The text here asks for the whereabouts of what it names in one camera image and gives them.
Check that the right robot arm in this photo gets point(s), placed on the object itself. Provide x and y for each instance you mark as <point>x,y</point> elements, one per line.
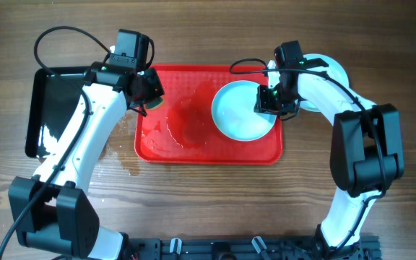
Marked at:
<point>366,145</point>

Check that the black rectangular water tray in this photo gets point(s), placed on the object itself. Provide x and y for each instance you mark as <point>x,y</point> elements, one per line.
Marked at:
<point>52,105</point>

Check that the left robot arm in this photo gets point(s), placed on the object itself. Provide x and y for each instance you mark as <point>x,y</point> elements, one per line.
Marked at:
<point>50,209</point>

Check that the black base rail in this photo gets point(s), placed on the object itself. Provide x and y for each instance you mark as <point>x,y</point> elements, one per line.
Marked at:
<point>289,248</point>

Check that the light blue plate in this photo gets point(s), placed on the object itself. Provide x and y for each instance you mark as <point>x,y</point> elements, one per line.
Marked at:
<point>233,112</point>
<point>334,70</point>

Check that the red plastic tray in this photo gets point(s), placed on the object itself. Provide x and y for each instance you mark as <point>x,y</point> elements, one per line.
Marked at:
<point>181,128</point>

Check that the green and orange sponge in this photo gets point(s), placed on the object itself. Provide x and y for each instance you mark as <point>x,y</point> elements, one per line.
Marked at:
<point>154,104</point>

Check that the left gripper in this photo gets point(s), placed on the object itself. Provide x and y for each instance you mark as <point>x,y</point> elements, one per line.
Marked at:
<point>150,89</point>

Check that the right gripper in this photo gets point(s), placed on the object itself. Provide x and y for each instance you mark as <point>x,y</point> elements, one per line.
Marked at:
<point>266,100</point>

